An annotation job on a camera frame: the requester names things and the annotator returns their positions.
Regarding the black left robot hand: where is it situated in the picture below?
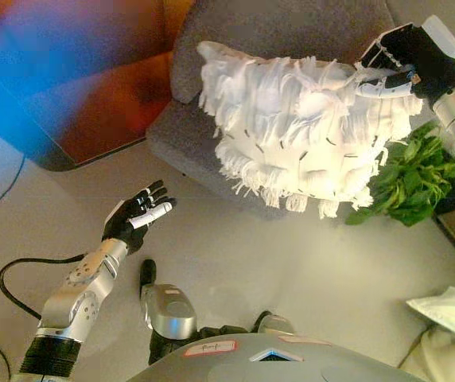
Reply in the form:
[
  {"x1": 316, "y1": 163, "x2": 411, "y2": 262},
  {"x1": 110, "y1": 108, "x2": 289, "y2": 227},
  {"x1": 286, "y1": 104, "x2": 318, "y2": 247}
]
[{"x1": 102, "y1": 179, "x2": 177, "y2": 255}]

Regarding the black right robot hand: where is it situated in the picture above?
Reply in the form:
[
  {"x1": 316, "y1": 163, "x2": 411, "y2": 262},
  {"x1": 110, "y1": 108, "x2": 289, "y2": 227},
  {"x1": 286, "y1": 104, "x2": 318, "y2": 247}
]
[{"x1": 354, "y1": 14, "x2": 455, "y2": 111}]

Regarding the white fringed pillow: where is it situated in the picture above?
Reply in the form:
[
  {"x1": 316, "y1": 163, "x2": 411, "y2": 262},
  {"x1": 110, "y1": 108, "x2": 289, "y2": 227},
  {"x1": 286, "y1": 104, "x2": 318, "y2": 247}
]
[{"x1": 197, "y1": 41, "x2": 423, "y2": 220}]

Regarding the silver left robot leg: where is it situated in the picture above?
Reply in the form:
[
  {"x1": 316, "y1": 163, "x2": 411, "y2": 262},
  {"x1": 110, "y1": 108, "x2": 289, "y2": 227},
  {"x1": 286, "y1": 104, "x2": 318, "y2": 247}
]
[{"x1": 138, "y1": 259, "x2": 199, "y2": 365}]

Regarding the green leafy potted plant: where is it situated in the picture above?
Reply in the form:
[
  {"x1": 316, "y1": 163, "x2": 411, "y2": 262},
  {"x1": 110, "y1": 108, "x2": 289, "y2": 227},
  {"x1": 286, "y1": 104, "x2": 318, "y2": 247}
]
[{"x1": 344, "y1": 121, "x2": 455, "y2": 228}]

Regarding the grey fabric armchair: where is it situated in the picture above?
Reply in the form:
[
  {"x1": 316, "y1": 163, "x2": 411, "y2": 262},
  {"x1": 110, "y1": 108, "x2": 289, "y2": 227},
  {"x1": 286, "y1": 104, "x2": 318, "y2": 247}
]
[{"x1": 147, "y1": 0, "x2": 407, "y2": 220}]

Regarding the grey robot torso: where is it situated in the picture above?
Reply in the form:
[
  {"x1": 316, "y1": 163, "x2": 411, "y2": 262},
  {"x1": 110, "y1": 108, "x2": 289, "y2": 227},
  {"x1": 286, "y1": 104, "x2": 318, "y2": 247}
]
[{"x1": 126, "y1": 332, "x2": 427, "y2": 382}]

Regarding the white crumpled cloth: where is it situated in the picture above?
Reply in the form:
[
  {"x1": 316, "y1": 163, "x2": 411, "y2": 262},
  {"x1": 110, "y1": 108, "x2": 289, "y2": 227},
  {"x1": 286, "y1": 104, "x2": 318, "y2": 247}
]
[{"x1": 398, "y1": 285, "x2": 455, "y2": 382}]

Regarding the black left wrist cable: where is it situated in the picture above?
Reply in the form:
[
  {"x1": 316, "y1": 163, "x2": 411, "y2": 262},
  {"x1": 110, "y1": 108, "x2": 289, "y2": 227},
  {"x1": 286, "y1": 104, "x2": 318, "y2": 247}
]
[{"x1": 0, "y1": 256, "x2": 89, "y2": 319}]

